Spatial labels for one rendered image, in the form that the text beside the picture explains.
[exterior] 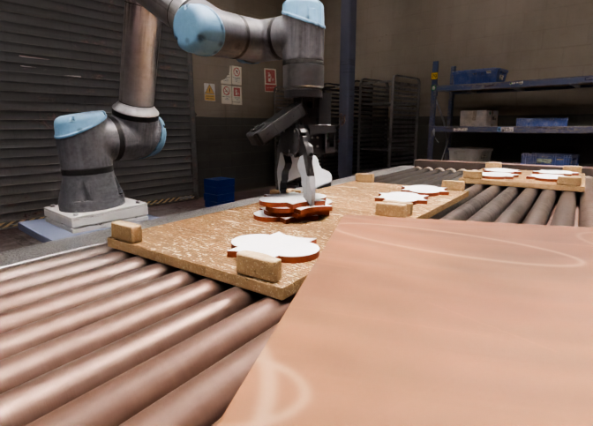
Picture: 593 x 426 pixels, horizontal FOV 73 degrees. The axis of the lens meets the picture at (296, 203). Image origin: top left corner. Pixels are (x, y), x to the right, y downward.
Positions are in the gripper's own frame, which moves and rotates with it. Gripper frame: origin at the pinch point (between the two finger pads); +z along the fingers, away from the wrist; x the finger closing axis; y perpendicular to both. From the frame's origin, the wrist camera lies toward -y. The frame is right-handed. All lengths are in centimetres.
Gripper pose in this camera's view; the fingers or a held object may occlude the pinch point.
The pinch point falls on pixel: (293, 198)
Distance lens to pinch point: 76.8
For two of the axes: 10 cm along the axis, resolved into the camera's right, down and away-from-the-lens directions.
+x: -5.0, -1.7, 8.5
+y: 8.7, -0.9, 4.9
